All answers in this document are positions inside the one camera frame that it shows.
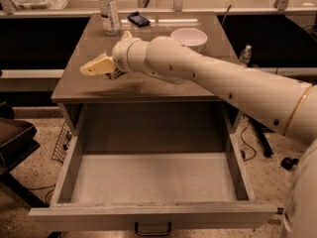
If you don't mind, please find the black table leg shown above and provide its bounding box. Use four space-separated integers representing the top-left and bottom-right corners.
251 119 273 158

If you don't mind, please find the black drawer handle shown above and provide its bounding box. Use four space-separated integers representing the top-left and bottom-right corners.
134 222 172 237

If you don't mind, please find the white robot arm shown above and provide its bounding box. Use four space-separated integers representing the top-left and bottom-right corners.
80 31 317 238

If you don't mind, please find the clear plastic water bottle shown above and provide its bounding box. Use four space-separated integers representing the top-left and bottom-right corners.
98 0 120 36

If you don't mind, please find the dark blue snack packet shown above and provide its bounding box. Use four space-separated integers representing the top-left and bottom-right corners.
128 12 151 28

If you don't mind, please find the rxbar chocolate bar wrapper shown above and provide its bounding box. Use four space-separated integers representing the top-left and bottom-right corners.
108 68 125 80

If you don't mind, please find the grey cabinet with top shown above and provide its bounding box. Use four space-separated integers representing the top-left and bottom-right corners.
53 16 239 155

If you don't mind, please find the small background water bottle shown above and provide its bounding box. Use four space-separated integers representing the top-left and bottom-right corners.
239 45 252 66

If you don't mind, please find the black office chair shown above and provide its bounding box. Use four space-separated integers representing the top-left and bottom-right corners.
0 102 49 208

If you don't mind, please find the wire mesh basket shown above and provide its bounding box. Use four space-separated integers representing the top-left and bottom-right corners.
52 123 72 164

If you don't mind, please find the white ceramic bowl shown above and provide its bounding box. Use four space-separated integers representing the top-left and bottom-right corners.
170 28 208 53

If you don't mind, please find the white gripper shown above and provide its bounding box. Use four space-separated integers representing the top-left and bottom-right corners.
80 31 150 76

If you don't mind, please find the black floor cable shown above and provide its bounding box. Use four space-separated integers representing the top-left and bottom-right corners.
239 117 258 163

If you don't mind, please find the black chair base caster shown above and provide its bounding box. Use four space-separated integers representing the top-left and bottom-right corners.
280 157 299 171

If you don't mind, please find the open grey top drawer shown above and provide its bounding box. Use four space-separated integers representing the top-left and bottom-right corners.
29 102 277 232

